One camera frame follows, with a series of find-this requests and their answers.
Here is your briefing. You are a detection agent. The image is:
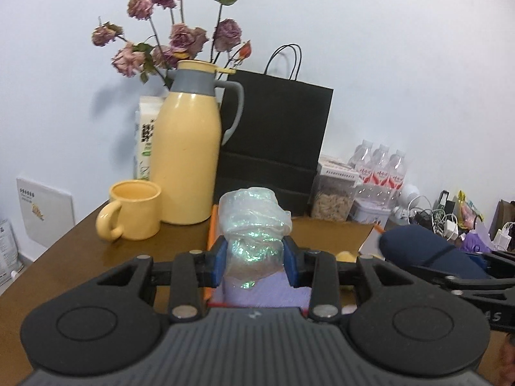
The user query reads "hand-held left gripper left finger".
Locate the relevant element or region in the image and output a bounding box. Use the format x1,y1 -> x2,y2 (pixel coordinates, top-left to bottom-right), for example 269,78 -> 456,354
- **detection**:
94,235 -> 229,323

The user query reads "yellow snack packet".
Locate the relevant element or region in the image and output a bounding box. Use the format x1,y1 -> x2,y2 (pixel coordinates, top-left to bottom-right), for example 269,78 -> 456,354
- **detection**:
456,191 -> 484,226

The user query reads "iridescent glitter plastic bag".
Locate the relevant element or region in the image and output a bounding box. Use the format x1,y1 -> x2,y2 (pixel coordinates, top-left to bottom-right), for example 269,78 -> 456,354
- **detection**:
218,187 -> 293,291

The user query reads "red label water bottle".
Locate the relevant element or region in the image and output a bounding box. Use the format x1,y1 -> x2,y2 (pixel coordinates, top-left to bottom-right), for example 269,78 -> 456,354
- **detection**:
385,149 -> 408,210
348,139 -> 376,202
369,143 -> 392,204

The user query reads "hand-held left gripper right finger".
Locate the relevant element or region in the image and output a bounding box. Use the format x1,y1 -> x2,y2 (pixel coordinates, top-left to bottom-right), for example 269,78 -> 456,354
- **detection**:
283,235 -> 453,323

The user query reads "white astronaut gadget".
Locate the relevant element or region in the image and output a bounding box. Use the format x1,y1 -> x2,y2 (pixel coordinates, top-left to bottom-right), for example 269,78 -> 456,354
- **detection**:
392,184 -> 431,220

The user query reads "white green paper packet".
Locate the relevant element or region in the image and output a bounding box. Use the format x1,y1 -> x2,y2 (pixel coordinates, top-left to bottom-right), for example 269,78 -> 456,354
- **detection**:
135,96 -> 170,181

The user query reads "tangle of chargers and cables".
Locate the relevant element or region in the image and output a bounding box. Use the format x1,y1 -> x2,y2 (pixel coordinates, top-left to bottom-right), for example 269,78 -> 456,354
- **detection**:
407,195 -> 443,226

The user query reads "brown paper bag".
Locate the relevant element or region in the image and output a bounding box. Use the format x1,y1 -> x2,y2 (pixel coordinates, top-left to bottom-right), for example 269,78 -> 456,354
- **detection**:
488,199 -> 515,243

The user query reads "lavender cloth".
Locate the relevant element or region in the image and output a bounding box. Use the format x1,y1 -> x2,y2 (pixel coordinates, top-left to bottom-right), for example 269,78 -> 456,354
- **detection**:
209,273 -> 313,310

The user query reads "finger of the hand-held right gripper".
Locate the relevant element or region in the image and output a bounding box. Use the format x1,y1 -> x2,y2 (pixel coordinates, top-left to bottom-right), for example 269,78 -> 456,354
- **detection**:
403,266 -> 515,291
480,251 -> 515,279

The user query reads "black paper bag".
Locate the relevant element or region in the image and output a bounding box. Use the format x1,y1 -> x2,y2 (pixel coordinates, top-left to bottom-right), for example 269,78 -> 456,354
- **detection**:
217,43 -> 334,218

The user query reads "flat white box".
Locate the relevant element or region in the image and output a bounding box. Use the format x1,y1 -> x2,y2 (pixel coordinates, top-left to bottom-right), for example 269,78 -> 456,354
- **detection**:
318,155 -> 360,182

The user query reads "small white charger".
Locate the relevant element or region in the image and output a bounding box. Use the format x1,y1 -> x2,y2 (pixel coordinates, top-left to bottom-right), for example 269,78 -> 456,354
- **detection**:
493,223 -> 514,251

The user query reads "clear seed container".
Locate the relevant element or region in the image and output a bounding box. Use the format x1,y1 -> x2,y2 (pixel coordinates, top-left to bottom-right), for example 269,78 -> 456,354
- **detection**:
310,171 -> 359,223

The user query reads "purple packet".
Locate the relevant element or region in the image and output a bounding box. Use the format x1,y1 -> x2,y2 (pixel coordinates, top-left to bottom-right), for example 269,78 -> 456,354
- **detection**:
462,229 -> 495,255

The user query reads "navy blue fabric pouch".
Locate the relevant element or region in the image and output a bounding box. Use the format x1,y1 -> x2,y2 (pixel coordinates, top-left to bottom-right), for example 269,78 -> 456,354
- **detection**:
380,225 -> 497,280

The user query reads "printed grey tin box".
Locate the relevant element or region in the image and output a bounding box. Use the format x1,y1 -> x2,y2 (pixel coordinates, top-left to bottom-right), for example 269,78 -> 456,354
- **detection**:
349,198 -> 393,225

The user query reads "printed white sack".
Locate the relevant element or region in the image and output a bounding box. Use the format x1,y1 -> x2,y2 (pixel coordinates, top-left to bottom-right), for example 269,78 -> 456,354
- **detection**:
0,219 -> 19,287

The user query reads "yellow mug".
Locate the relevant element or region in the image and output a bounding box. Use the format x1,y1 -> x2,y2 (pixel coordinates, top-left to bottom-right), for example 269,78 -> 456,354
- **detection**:
95,180 -> 162,242

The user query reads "dried rose bouquet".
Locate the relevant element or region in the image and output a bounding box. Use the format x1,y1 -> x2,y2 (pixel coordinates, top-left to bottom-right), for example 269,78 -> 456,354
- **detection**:
92,0 -> 254,89

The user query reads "yellow thermos jug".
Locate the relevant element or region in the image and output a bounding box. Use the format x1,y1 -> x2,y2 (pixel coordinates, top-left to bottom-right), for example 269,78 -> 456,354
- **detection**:
149,60 -> 245,225

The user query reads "white wall panel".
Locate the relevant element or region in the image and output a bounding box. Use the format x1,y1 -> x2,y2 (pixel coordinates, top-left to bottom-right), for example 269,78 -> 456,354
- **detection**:
16,176 -> 76,247

